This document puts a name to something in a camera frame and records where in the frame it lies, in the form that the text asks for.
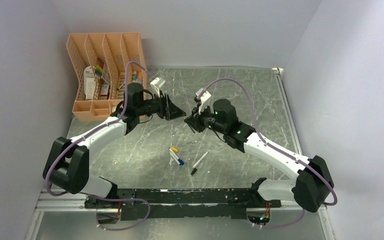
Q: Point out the white pen blue cap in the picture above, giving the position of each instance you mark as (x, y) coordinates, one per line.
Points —
(176, 156)

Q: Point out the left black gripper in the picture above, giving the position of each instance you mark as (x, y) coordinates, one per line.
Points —
(167, 109)

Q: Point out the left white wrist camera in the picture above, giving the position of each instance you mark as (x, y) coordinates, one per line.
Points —
(158, 86)

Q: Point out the silver marker pen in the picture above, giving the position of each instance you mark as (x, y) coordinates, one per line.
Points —
(195, 165)

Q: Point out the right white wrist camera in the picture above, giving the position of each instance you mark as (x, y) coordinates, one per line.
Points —
(203, 98)

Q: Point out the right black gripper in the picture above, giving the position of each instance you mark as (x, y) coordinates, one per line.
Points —
(195, 119)

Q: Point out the orange plastic file organizer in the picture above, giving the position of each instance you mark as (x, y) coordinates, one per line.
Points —
(122, 53)

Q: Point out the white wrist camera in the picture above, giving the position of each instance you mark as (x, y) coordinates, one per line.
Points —
(158, 86)
(203, 98)

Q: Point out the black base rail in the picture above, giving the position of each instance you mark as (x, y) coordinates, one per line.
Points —
(182, 203)

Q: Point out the white paper box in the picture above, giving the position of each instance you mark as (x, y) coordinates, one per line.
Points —
(89, 83)

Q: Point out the green glue stick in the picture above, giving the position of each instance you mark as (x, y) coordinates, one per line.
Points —
(134, 76)

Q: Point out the yellow pen cap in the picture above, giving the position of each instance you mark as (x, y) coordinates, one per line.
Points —
(174, 149)

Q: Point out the aluminium frame rail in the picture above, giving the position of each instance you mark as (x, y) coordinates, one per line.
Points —
(76, 203)

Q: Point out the small red box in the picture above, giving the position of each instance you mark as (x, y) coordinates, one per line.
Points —
(104, 92)

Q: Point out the coloured marker set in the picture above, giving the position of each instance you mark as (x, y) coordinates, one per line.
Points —
(99, 68)

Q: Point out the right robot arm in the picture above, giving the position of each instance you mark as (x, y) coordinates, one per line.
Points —
(309, 180)

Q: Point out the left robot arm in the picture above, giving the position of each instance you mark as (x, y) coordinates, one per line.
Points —
(68, 163)

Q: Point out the orange glue stick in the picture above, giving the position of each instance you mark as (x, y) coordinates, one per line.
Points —
(139, 78)

